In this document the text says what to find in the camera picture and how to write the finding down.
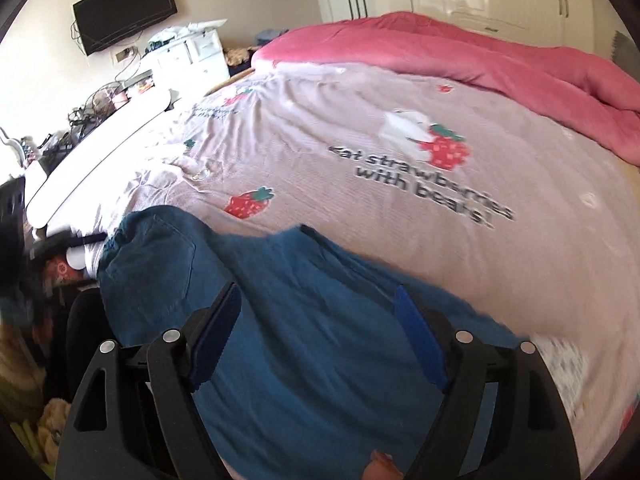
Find pink strawberry printed bedsheet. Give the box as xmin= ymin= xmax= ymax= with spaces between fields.
xmin=47 ymin=57 xmax=640 ymax=480

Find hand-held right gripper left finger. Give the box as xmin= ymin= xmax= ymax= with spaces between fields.
xmin=55 ymin=281 xmax=243 ymax=480

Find grey pillow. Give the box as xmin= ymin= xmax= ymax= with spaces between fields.
xmin=607 ymin=30 xmax=637 ymax=72

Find black wall television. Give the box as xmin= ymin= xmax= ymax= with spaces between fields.
xmin=72 ymin=0 xmax=178 ymax=57

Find blue denim pants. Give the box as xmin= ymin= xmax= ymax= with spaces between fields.
xmin=97 ymin=205 xmax=531 ymax=480

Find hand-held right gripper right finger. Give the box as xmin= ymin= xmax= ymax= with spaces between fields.
xmin=395 ymin=285 xmax=583 ymax=480

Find person's right hand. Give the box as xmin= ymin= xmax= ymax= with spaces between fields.
xmin=362 ymin=449 xmax=403 ymax=480

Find white bed footboard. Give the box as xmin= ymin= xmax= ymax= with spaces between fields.
xmin=25 ymin=87 xmax=173 ymax=228

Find pink quilt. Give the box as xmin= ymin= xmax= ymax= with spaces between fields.
xmin=250 ymin=10 xmax=640 ymax=166

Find white drawer cabinet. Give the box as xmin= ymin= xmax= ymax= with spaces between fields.
xmin=145 ymin=19 xmax=231 ymax=93

